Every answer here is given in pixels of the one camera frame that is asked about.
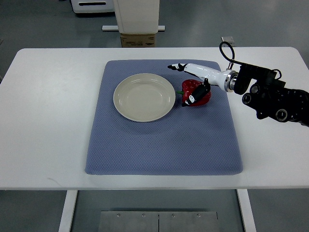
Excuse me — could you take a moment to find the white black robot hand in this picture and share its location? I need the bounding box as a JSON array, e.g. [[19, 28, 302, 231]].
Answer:
[[168, 63, 233, 92]]

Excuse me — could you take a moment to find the red bell pepper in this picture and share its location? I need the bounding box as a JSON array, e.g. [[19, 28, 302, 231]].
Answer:
[[176, 79, 211, 107]]

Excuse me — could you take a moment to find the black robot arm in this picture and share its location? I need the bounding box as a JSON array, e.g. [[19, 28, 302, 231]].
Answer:
[[219, 42, 309, 126]]

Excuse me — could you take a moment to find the cream round plate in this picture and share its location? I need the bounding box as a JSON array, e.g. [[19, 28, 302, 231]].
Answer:
[[113, 73, 176, 122]]

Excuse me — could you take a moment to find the grey floor outlet cover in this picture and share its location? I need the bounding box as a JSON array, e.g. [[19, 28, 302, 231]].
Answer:
[[221, 36, 235, 45]]

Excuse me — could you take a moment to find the blue grey textured mat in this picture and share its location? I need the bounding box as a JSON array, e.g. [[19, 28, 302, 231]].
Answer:
[[85, 59, 243, 175]]

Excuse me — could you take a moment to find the cardboard box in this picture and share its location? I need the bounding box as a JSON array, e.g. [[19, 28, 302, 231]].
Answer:
[[120, 34, 155, 48]]

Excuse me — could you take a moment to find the white table leg right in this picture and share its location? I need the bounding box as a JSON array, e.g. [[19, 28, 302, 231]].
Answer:
[[237, 189, 257, 232]]

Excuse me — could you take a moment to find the white table leg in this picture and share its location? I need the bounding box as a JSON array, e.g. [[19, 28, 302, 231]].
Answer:
[[58, 190, 78, 232], [237, 189, 257, 232]]

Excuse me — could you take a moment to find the white cabinet with slot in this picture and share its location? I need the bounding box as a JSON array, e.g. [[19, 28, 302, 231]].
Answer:
[[70, 0, 114, 14]]

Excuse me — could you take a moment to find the white table leg left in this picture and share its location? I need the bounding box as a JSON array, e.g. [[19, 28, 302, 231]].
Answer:
[[58, 190, 78, 232]]

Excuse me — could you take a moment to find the white pedestal column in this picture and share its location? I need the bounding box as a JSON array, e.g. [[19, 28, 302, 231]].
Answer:
[[102, 0, 166, 34]]

